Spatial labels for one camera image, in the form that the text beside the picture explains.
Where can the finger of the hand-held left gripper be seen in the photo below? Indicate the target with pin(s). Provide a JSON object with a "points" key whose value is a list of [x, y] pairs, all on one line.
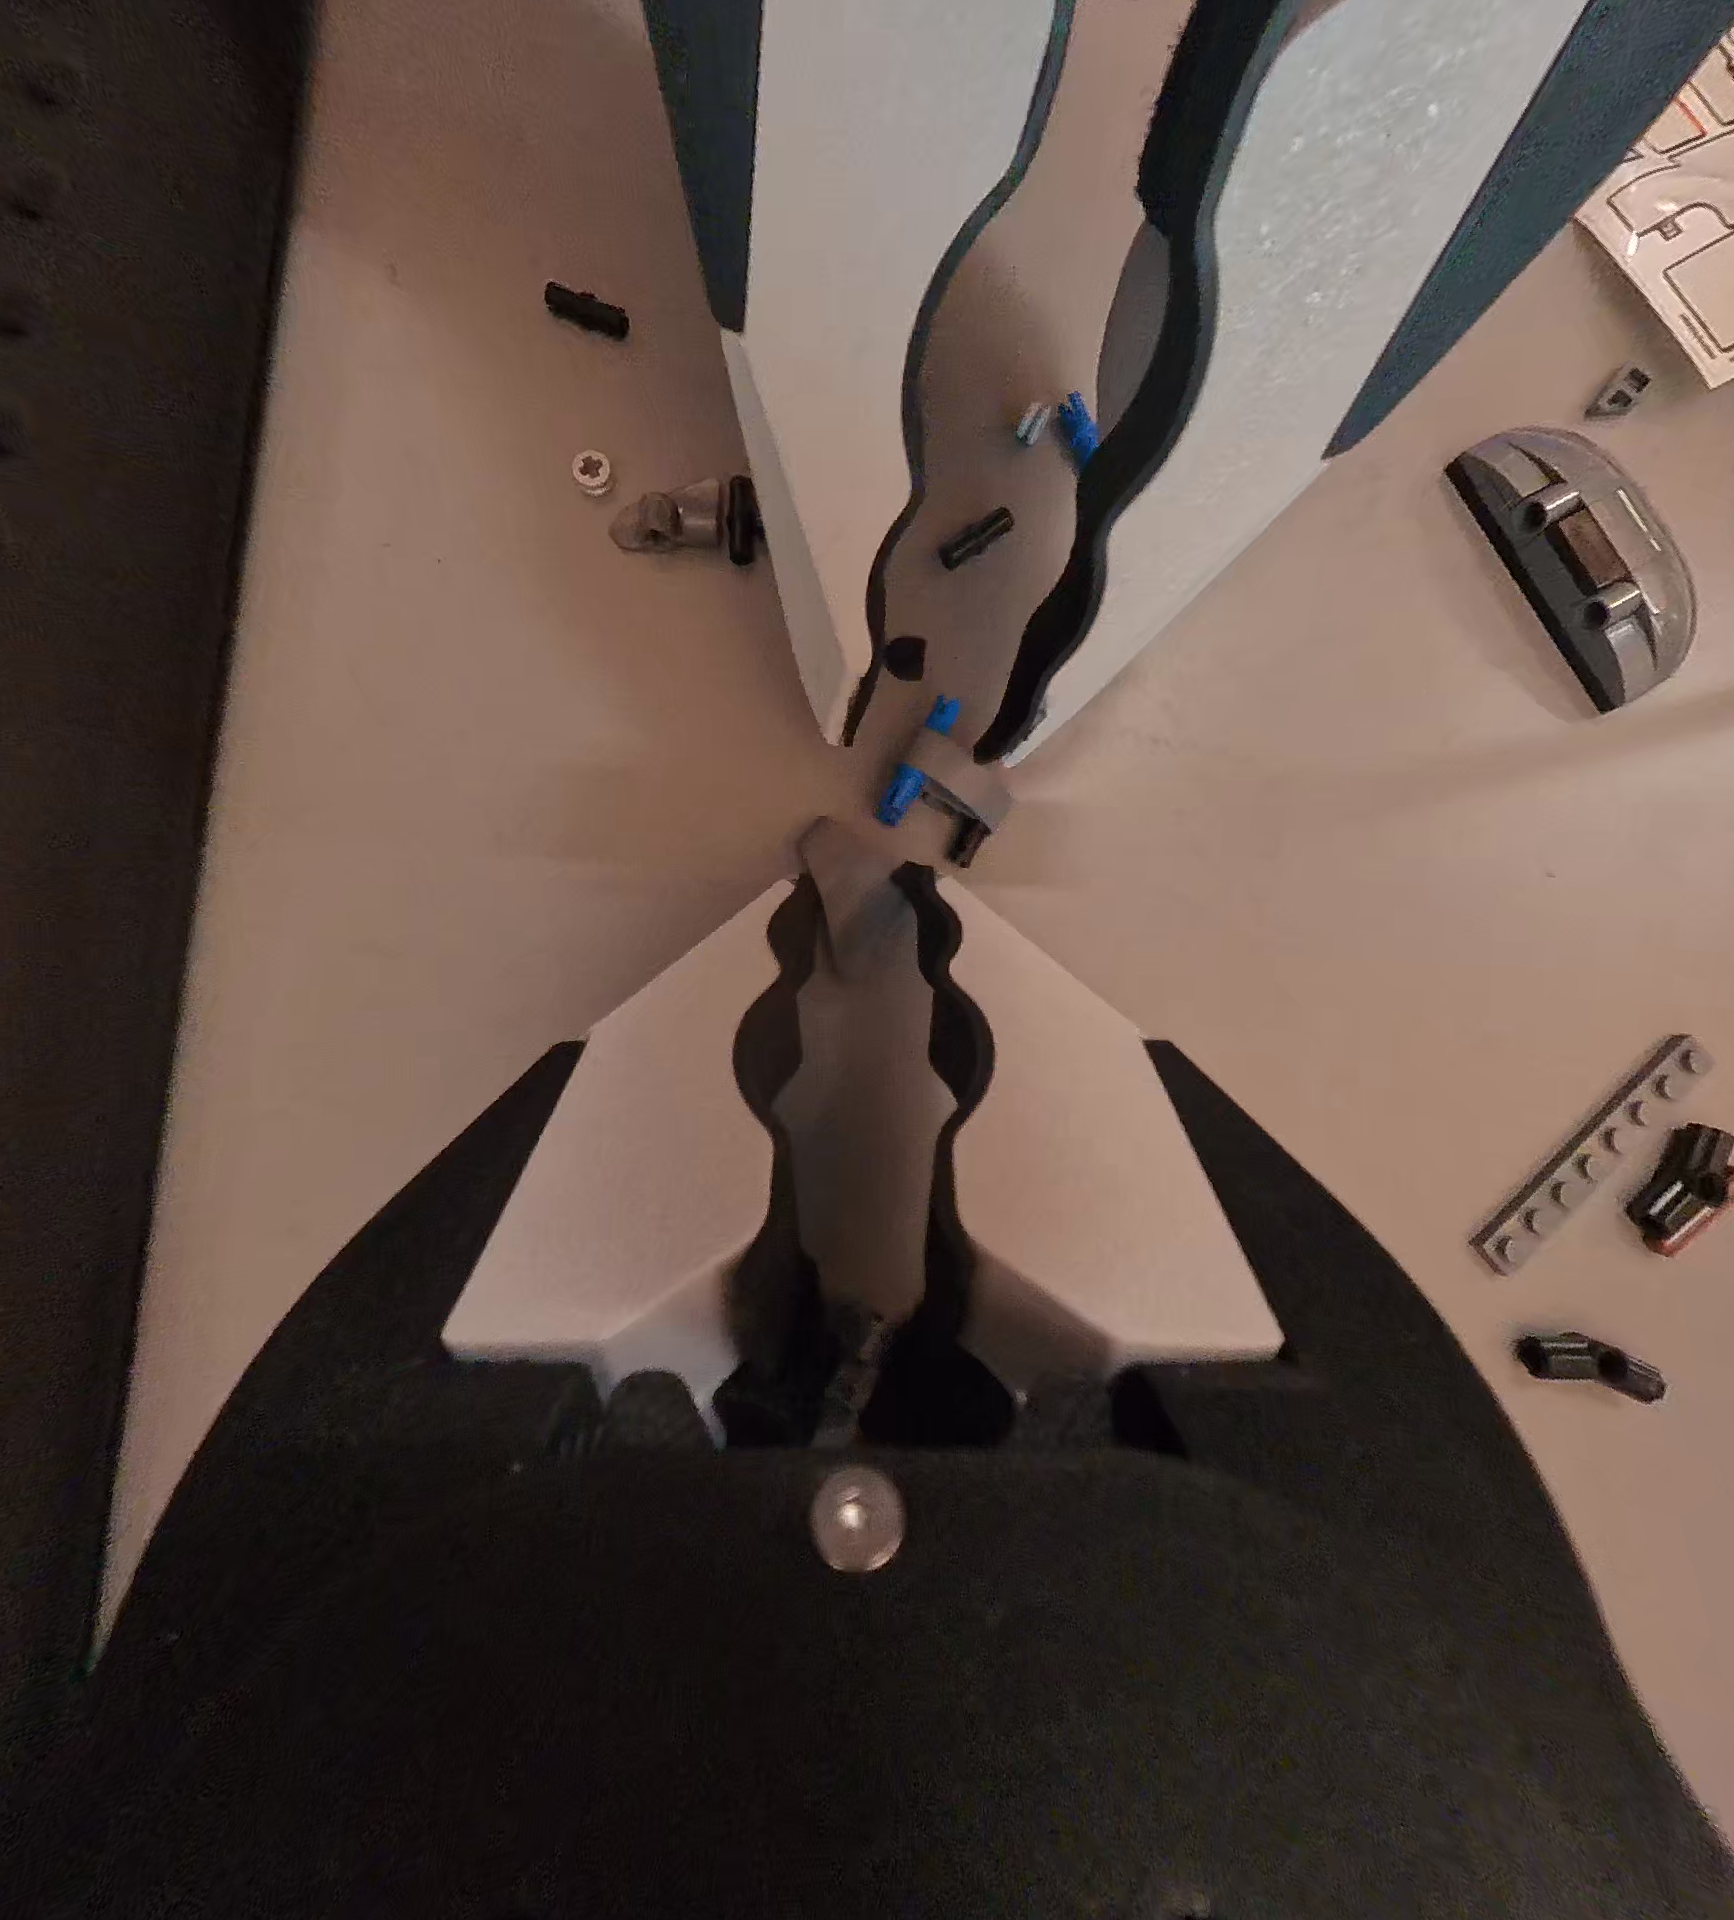
{"points": [[853, 194], [1333, 194]]}

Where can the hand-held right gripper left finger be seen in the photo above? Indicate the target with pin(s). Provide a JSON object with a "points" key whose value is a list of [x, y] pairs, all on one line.
{"points": [[597, 1200]]}

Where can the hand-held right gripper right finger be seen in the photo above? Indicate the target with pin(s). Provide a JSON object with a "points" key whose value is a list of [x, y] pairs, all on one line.
{"points": [[1107, 1200]]}

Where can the grey liftarm with blue pins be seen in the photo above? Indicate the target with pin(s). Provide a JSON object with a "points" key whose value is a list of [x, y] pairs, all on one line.
{"points": [[943, 789]]}

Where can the transparent lego canopy piece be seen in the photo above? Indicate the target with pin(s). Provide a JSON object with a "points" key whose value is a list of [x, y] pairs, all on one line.
{"points": [[1572, 571]]}

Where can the white sticker sheet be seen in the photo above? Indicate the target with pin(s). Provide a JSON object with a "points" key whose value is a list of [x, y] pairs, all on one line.
{"points": [[1722, 180]]}

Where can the small grey clip piece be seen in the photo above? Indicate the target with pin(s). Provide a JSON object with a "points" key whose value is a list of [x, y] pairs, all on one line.
{"points": [[1616, 391]]}

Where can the short black pin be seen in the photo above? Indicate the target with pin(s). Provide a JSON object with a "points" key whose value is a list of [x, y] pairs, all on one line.
{"points": [[974, 538], [584, 313]]}

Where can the blue pin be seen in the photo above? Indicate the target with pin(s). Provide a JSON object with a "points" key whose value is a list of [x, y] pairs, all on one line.
{"points": [[1077, 428]]}

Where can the light grey round bush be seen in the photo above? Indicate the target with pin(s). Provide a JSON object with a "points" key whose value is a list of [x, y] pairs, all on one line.
{"points": [[578, 476]]}

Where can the small black piece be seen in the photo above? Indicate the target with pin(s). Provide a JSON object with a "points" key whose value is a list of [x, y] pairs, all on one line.
{"points": [[904, 657]]}

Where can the long grey studded plate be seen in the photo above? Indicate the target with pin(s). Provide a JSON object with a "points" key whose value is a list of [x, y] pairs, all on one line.
{"points": [[1587, 1159]]}

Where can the black angled connector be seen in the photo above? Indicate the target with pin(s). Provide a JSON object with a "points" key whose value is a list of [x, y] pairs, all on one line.
{"points": [[1587, 1362]]}

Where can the black axle connector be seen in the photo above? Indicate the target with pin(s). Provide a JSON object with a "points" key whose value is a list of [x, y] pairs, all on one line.
{"points": [[1685, 1172]]}

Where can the brown axle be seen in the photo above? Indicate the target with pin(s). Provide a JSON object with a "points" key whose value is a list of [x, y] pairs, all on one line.
{"points": [[1731, 1200]]}

